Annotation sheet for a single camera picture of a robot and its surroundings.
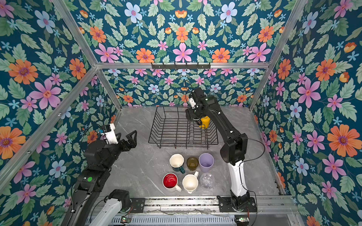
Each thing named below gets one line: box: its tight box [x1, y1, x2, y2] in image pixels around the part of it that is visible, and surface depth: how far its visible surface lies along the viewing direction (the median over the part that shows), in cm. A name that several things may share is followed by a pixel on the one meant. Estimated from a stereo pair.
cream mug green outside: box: [169, 153, 186, 175], surface depth 82 cm
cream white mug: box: [181, 171, 199, 194], surface depth 76 cm
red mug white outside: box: [162, 172, 182, 193], surface depth 76 cm
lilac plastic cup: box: [198, 152, 215, 173], surface depth 81 cm
